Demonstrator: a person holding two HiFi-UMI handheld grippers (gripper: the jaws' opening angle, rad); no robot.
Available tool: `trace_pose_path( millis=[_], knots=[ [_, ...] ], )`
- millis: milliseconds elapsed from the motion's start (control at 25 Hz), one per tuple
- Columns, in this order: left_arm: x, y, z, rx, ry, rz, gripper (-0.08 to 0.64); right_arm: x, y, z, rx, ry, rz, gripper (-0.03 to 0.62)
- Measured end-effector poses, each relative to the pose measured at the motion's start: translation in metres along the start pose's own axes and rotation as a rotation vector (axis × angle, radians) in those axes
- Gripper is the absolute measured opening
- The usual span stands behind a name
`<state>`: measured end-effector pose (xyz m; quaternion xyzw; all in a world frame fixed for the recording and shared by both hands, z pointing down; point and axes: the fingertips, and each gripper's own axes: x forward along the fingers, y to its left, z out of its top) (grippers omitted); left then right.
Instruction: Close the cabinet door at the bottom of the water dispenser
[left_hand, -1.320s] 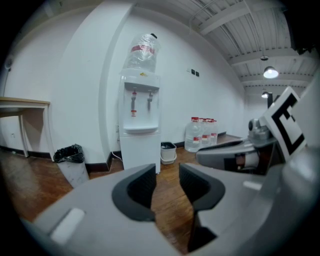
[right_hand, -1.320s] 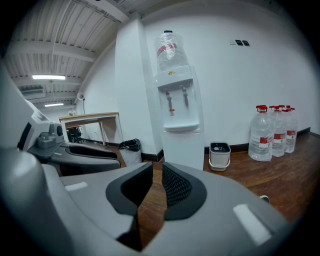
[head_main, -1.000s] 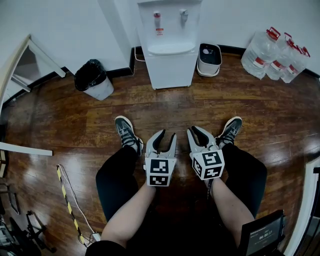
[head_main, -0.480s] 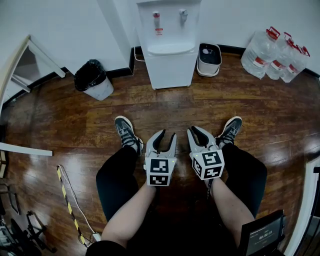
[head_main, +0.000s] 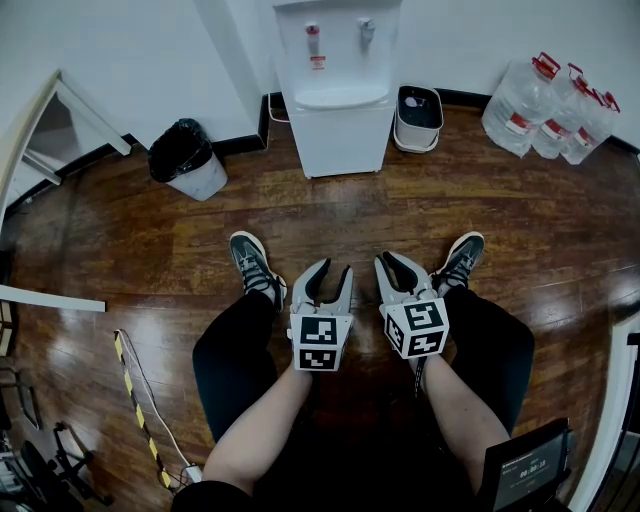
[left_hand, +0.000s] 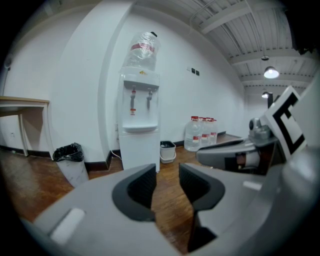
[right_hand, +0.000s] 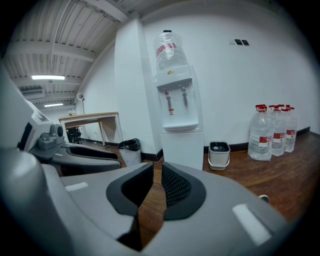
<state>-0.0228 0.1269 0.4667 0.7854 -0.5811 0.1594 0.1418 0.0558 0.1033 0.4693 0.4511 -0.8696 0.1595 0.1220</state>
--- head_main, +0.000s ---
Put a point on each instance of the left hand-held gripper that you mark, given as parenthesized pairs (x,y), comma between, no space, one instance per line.
(320,340)

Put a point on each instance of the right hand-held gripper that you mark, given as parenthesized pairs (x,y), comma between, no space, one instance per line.
(417,325)

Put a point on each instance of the white cabinet door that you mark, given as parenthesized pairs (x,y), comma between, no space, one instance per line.
(340,142)

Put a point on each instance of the person's right forearm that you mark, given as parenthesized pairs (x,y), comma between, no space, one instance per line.
(462,415)

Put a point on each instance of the person's left forearm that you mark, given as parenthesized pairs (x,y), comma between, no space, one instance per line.
(262,430)

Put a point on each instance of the clear water bottle red cap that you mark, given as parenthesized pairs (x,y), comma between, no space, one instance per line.
(552,135)
(520,105)
(587,137)

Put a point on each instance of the white water dispenser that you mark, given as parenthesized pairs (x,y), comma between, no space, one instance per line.
(340,70)

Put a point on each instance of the red dispenser tap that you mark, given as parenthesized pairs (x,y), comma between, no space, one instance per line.
(312,37)

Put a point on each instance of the person's right grey shoe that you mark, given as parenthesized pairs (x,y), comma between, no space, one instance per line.
(462,262)

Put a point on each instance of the person's grey shoe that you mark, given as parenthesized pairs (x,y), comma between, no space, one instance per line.
(252,265)
(462,262)

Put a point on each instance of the person's left grey shoe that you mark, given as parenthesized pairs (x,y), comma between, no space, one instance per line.
(252,265)

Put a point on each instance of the person's left leg black trousers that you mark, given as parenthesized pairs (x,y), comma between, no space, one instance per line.
(235,360)

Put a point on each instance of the person's leg black trousers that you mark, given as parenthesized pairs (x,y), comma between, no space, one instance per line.
(235,360)
(492,350)

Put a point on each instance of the person's right leg black trousers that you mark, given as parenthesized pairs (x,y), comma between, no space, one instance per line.
(492,350)

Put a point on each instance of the white bin with black inside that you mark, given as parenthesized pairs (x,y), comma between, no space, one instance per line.
(417,132)

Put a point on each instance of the marble bin with black bag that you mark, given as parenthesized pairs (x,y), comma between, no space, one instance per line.
(192,165)

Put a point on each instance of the white power adapter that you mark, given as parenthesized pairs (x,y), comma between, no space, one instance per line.
(192,473)

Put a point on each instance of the black screen tablet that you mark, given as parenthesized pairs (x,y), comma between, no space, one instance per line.
(527,472)

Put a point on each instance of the person's black shirt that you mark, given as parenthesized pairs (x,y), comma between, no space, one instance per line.
(215,497)

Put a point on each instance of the white curved furniture edge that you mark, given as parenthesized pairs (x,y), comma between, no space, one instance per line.
(607,400)

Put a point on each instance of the white flat board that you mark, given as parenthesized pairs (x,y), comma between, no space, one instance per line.
(55,299)

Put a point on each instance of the black tripod stand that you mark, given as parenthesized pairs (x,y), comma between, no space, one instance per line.
(65,465)

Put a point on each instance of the white table frame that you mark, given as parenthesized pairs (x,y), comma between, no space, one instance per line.
(37,107)

